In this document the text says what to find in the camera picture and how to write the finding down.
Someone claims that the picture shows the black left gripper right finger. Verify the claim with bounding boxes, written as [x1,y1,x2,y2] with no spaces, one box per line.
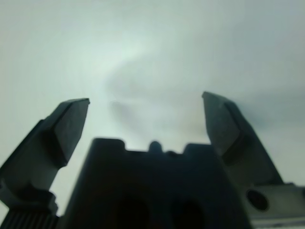
[201,91,285,191]

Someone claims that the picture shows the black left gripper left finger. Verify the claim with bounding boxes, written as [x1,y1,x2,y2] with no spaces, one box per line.
[0,97,91,210]

